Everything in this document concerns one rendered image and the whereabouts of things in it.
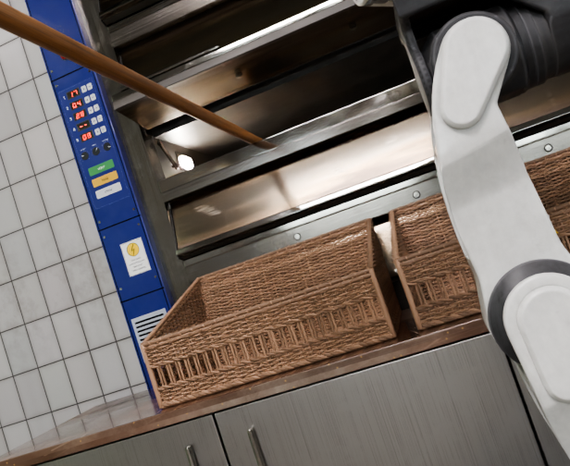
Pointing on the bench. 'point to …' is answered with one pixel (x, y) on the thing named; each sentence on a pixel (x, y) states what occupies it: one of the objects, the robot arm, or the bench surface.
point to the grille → (143, 324)
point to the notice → (135, 257)
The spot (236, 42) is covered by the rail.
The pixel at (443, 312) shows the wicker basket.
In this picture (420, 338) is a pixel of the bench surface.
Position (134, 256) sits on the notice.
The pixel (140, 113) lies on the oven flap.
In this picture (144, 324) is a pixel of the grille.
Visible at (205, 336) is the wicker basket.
